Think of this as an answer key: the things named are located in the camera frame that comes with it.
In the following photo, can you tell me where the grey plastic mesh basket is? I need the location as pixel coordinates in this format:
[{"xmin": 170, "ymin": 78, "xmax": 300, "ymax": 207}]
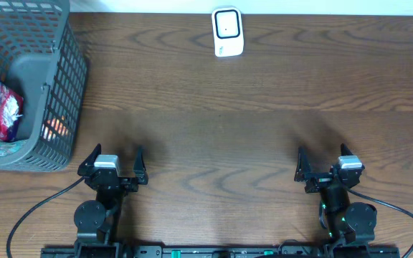
[{"xmin": 0, "ymin": 0, "xmax": 87, "ymax": 172}]

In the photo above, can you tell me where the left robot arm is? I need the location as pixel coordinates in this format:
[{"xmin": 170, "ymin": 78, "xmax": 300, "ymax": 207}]
[{"xmin": 74, "ymin": 144, "xmax": 148, "ymax": 257}]

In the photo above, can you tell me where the teal snack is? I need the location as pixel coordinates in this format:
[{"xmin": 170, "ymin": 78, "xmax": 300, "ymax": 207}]
[{"xmin": 0, "ymin": 140, "xmax": 27, "ymax": 157}]

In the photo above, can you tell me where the small orange juice carton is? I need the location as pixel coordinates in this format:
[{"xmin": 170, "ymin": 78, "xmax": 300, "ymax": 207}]
[{"xmin": 42, "ymin": 116, "xmax": 69, "ymax": 141}]

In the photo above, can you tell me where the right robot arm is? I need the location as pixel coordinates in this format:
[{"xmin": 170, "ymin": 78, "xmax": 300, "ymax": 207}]
[{"xmin": 294, "ymin": 144, "xmax": 377, "ymax": 258}]

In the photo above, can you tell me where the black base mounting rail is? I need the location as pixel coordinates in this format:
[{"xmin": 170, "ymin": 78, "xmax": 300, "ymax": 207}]
[{"xmin": 40, "ymin": 242, "xmax": 399, "ymax": 258}]

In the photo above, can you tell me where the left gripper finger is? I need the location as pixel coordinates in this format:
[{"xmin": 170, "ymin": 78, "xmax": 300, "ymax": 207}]
[
  {"xmin": 133, "ymin": 146, "xmax": 148, "ymax": 185},
  {"xmin": 77, "ymin": 143, "xmax": 101, "ymax": 176}
]

